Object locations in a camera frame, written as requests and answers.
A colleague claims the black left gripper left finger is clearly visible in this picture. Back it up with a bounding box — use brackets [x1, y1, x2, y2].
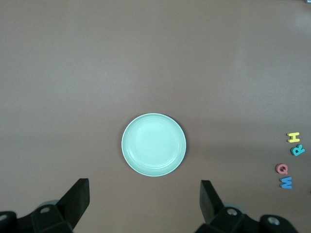
[0, 178, 90, 233]

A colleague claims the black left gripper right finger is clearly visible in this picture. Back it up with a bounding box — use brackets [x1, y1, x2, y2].
[195, 180, 298, 233]

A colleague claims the red foam letter Q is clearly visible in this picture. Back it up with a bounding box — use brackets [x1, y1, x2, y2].
[275, 163, 289, 175]

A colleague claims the blue foam capital M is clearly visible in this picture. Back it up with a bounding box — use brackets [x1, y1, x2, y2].
[278, 176, 293, 189]

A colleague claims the teal foam letter R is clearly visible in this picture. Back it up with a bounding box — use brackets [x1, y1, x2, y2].
[291, 144, 306, 156]

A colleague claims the yellow foam letter H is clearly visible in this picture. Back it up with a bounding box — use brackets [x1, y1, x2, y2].
[286, 132, 300, 143]

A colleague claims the green round plate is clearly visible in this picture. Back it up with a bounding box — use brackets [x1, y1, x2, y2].
[121, 113, 187, 177]

